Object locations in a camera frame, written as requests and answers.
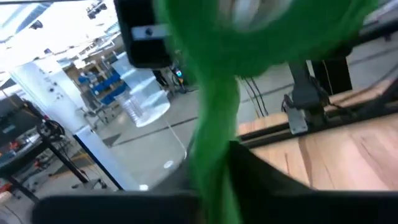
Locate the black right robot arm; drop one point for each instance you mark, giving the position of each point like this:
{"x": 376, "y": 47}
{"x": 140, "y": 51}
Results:
{"x": 306, "y": 93}

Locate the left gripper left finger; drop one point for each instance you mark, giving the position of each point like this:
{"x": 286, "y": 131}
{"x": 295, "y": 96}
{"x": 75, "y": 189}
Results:
{"x": 109, "y": 208}

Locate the grey metal bracket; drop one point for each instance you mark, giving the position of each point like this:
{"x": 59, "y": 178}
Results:
{"x": 297, "y": 121}

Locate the black background workbench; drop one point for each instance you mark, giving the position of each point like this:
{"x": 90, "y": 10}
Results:
{"x": 18, "y": 124}

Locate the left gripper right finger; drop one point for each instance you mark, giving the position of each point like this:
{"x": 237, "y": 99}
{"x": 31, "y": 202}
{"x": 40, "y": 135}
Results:
{"x": 295, "y": 207}

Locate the light green bandage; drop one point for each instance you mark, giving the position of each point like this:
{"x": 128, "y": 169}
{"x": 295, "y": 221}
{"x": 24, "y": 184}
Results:
{"x": 217, "y": 93}

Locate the blue storage bins shelf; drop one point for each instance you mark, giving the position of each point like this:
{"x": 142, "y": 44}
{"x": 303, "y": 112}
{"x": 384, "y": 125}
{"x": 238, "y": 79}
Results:
{"x": 107, "y": 87}

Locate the black aluminium table frame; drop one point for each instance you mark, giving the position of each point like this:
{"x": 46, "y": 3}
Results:
{"x": 342, "y": 116}

